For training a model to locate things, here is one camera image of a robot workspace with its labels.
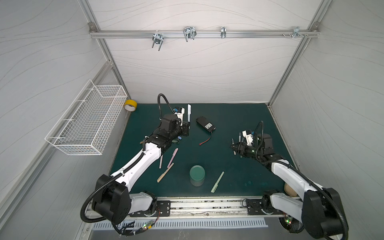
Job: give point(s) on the aluminium cross rail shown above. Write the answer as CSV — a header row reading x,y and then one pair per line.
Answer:
x,y
201,34

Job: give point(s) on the white wire basket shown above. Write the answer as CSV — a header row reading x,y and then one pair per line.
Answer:
x,y
86,125

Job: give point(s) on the metal hook clamp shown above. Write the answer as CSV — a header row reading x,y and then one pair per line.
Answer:
x,y
189,33

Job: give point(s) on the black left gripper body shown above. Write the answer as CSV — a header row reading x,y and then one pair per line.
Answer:
x,y
181,130

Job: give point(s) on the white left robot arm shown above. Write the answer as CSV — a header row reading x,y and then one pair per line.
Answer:
x,y
111,200

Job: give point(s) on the light green pen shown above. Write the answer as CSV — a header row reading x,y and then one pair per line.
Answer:
x,y
214,188

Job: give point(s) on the cork sanding block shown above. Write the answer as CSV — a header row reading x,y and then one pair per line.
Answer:
x,y
290,191

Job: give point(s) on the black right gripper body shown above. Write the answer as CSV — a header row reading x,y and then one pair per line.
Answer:
x,y
241,149

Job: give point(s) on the yellow tape roll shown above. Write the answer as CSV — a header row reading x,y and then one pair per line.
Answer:
x,y
130,105

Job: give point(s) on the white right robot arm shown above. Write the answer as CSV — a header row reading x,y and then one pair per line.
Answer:
x,y
313,208

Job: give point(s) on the black battery box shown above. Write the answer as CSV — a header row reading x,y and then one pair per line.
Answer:
x,y
206,124

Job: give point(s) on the small metal ring clamp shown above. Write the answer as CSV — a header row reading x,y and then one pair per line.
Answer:
x,y
223,32

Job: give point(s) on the green lidded round container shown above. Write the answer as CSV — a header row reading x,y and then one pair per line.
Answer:
x,y
197,175

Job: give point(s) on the metal u-bolt clamp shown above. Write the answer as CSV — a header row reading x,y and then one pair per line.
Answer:
x,y
158,39

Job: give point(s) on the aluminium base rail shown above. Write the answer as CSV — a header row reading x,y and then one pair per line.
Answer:
x,y
208,207

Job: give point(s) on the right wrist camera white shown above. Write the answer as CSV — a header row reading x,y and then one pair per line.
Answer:
x,y
249,137

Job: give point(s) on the pink pen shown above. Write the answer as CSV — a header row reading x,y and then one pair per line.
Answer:
x,y
172,158
161,161

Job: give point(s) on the metal bracket clamp right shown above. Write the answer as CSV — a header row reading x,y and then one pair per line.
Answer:
x,y
295,34

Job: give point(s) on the pale blue white pen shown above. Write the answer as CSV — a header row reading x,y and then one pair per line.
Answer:
x,y
189,113

